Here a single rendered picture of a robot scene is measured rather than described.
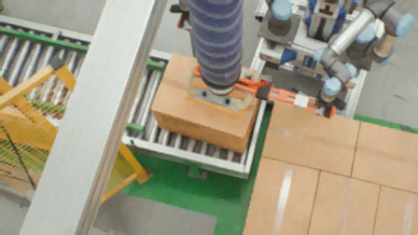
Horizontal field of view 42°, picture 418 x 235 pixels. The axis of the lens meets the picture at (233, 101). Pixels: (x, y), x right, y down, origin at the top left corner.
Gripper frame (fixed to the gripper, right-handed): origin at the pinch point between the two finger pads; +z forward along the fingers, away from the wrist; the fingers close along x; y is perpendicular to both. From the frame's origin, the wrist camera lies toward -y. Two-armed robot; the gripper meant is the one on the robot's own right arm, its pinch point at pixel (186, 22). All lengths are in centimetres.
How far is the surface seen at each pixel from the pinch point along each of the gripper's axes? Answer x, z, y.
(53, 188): -128, -177, 37
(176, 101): -37.6, 31.2, 3.9
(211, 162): -60, 67, 32
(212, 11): -39, -95, 34
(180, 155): -61, 67, 11
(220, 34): -37, -74, 36
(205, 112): -39, 31, 23
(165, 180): -70, 126, -5
